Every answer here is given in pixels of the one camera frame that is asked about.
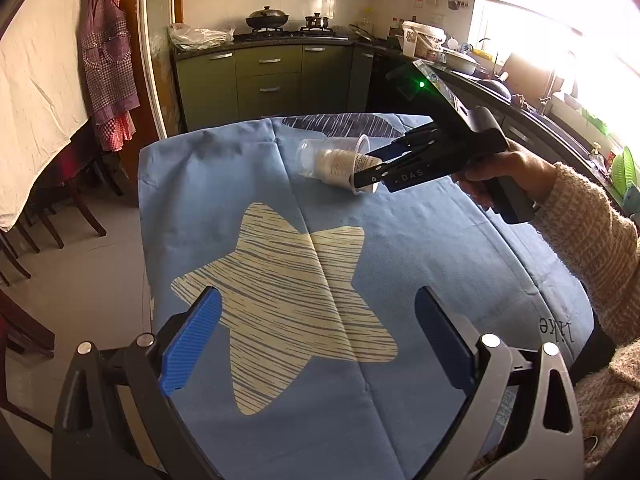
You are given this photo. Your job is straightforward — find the glass pot lid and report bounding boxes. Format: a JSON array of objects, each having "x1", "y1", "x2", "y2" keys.
[{"x1": 348, "y1": 22, "x2": 381, "y2": 43}]

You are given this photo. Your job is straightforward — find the person's right forearm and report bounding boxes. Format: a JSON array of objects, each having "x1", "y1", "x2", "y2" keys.
[{"x1": 532, "y1": 162, "x2": 640, "y2": 346}]

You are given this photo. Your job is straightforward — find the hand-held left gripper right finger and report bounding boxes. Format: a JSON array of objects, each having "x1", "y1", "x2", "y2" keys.
[{"x1": 414, "y1": 285, "x2": 586, "y2": 480}]

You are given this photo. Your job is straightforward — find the sliding door frame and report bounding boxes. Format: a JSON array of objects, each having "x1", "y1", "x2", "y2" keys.
[{"x1": 135, "y1": 0, "x2": 187, "y2": 141}]

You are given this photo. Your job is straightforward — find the black built-in appliance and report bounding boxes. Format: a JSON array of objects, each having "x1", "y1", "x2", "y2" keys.
[{"x1": 367, "y1": 55, "x2": 418, "y2": 117}]

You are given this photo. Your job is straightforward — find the dark wooden chair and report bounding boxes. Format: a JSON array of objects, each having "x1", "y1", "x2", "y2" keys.
[{"x1": 17, "y1": 122, "x2": 126, "y2": 263}]

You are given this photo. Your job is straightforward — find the dark pan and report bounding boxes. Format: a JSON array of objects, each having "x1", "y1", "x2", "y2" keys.
[{"x1": 477, "y1": 79, "x2": 513, "y2": 102}]

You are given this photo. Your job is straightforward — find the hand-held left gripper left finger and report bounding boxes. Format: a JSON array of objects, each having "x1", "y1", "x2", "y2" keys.
[{"x1": 51, "y1": 285, "x2": 223, "y2": 480}]

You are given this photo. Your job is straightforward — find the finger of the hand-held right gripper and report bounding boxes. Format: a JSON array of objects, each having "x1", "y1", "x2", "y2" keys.
[
  {"x1": 365, "y1": 127, "x2": 441, "y2": 162},
  {"x1": 354, "y1": 152, "x2": 418, "y2": 192}
]

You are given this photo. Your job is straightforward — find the plastic bags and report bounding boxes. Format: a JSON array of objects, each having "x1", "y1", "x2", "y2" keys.
[{"x1": 168, "y1": 22, "x2": 236, "y2": 51}]

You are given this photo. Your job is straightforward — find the person's knit sweater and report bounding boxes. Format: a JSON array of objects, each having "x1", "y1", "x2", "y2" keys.
[{"x1": 570, "y1": 340, "x2": 640, "y2": 476}]

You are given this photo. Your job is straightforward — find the white pill bottle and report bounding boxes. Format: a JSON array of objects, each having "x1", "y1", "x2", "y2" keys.
[{"x1": 317, "y1": 147, "x2": 383, "y2": 193}]

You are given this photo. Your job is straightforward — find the wooden cutting board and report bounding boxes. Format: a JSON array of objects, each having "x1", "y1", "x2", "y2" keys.
[{"x1": 500, "y1": 51, "x2": 551, "y2": 96}]

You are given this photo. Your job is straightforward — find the checked apron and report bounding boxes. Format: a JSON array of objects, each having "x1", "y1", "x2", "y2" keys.
[{"x1": 77, "y1": 0, "x2": 141, "y2": 153}]

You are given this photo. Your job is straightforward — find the blue star-print tablecloth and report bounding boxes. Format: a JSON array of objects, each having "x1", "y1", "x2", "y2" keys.
[{"x1": 137, "y1": 112, "x2": 596, "y2": 480}]

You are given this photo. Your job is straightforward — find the gas stove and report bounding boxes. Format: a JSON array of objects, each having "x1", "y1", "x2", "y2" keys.
[{"x1": 245, "y1": 27, "x2": 351, "y2": 41}]

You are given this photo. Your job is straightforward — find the person's right hand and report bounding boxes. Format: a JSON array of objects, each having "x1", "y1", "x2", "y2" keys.
[{"x1": 452, "y1": 141, "x2": 558, "y2": 213}]

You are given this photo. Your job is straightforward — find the black wok with lid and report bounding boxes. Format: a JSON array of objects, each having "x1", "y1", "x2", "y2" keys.
[{"x1": 245, "y1": 6, "x2": 291, "y2": 30}]

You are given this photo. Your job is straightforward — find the green kitchen cabinets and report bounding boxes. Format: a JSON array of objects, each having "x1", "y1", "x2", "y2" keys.
[{"x1": 172, "y1": 42, "x2": 601, "y2": 181}]

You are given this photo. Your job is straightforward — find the white hanging cloth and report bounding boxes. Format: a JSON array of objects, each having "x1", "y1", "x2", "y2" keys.
[{"x1": 0, "y1": 0, "x2": 93, "y2": 233}]

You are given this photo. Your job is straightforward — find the green colander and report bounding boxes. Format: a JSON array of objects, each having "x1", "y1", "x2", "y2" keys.
[{"x1": 612, "y1": 147, "x2": 640, "y2": 196}]

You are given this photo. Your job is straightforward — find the white enamel basin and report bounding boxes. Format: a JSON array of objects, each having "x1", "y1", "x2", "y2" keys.
[{"x1": 442, "y1": 47, "x2": 483, "y2": 73}]

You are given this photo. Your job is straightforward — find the white bucket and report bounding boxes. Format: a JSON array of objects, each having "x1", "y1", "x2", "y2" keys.
[{"x1": 401, "y1": 21, "x2": 447, "y2": 58}]

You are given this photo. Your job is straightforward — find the clear plastic cup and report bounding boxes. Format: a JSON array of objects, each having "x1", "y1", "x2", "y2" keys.
[{"x1": 296, "y1": 135, "x2": 381, "y2": 195}]

